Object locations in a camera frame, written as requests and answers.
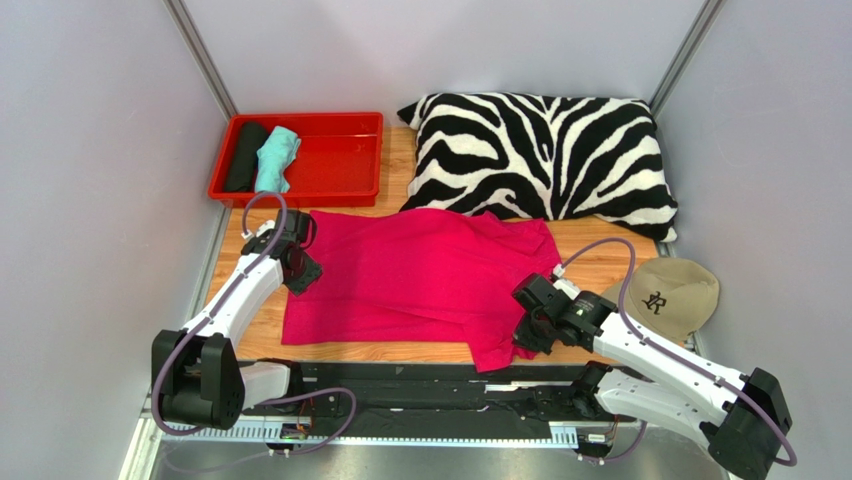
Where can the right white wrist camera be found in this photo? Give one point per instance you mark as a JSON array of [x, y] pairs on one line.
[[561, 283]]

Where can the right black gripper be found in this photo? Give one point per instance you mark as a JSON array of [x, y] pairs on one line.
[[533, 319]]

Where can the magenta t shirt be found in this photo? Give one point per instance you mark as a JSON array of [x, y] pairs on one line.
[[423, 275]]

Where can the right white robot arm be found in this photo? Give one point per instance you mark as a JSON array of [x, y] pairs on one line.
[[741, 420]]

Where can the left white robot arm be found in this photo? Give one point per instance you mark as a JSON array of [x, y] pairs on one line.
[[197, 381]]

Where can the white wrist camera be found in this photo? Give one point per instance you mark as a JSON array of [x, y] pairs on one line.
[[263, 229], [561, 283]]

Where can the rolled black t shirt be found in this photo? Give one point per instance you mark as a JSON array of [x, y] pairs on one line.
[[244, 163]]

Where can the beige baseball cap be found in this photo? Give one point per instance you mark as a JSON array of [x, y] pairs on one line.
[[671, 297]]

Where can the aluminium frame rail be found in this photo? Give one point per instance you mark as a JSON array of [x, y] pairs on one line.
[[419, 445]]

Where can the red plastic tray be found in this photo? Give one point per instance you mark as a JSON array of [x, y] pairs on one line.
[[337, 164]]

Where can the zebra print pillow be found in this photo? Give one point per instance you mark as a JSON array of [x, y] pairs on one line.
[[519, 155]]

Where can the rolled teal t shirt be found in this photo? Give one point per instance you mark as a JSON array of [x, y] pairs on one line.
[[277, 153]]

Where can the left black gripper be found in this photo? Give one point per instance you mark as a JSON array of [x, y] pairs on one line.
[[311, 271]]

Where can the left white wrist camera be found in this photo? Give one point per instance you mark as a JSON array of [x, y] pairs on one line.
[[263, 229]]

